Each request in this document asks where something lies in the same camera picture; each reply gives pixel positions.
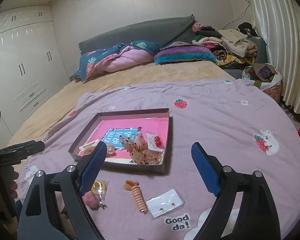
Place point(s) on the lilac cartoon blanket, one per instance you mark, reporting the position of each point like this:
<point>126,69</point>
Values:
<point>237,123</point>

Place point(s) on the beige mesh bow scrunchie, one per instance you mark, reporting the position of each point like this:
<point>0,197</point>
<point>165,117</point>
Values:
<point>139,152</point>

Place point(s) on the floral navy pink quilt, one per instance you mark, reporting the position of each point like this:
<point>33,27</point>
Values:
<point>113,59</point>

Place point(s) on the white stud earrings card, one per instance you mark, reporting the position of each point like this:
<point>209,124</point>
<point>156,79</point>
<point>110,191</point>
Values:
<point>164,203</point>

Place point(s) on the pearl hair accessory bag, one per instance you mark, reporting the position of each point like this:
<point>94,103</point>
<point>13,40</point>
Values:
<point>110,150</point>

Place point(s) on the white wardrobe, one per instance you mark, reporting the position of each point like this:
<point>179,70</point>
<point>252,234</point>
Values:
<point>31,68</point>

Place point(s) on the pink book in tray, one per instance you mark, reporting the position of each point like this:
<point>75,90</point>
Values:
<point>108,131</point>

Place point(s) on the white striped curtain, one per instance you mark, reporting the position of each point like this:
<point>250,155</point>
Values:
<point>278,23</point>

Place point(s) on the pile of folded clothes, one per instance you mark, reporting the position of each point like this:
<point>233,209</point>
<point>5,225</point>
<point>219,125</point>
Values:
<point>232,48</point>

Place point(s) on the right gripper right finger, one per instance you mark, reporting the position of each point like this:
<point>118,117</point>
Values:
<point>257,217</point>

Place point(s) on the brown cardboard tray box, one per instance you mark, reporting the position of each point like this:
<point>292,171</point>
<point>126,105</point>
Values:
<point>145,113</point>

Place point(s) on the dark grey headboard cover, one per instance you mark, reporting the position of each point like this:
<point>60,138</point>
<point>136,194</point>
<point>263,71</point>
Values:
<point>162,31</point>

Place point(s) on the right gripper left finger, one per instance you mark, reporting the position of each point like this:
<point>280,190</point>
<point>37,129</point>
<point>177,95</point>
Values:
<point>40,216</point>

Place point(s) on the pink pompom hair clip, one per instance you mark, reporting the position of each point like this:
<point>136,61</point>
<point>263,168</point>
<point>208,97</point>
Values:
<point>93,201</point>

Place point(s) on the striped purple teal pillow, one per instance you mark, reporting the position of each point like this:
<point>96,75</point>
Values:
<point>177,53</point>

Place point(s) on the cream hair claw clip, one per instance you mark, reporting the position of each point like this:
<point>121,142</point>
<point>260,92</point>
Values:
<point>88,145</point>

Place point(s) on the tan bed sheet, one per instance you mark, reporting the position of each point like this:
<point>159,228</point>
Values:
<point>64,102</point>

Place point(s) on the yellow hoop earrings bag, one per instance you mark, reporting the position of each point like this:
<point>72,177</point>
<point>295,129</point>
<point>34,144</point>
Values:
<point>99,188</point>

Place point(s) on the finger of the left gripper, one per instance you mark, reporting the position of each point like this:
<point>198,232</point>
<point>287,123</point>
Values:
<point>13,155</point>

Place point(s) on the red cherry earrings card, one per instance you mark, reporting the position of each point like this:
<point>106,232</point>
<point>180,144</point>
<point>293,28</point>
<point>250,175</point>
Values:
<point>154,142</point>

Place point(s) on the bag of clothes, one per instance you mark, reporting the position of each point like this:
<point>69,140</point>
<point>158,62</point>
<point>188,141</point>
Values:
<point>265,77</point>

